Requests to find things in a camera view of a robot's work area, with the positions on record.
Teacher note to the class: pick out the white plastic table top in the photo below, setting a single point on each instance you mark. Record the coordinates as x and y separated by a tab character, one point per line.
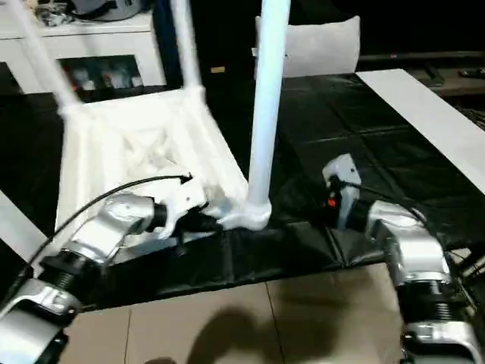
113	132

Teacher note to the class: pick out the white plastic table leg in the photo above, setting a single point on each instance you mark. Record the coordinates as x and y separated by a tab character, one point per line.
265	95
187	45
19	223
41	57

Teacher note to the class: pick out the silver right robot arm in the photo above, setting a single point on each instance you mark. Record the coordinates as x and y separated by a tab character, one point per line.
409	235

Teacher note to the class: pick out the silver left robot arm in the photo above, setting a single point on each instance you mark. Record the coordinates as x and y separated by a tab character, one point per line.
113	223

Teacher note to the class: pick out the black work mat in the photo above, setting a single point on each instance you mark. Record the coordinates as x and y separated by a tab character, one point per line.
360	132

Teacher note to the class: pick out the white flat board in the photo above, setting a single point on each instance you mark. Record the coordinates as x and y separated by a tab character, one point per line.
424	110

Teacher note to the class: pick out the black stand base bar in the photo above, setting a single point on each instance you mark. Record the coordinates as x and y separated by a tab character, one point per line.
470	265

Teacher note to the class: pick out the grey cushion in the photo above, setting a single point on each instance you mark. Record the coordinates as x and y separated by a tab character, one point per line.
322	45

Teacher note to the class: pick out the small yellow label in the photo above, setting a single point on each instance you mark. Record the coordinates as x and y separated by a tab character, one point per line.
218	69

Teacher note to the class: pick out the white glass-door cabinet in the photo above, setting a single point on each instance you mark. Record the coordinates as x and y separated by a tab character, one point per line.
106	41

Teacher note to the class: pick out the grey helmet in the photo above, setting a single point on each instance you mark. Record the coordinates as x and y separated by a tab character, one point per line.
110	7

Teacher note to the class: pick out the black clutter pile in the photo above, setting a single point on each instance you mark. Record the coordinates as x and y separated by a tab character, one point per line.
55	17

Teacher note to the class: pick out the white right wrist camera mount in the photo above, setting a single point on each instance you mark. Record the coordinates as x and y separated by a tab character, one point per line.
341	170

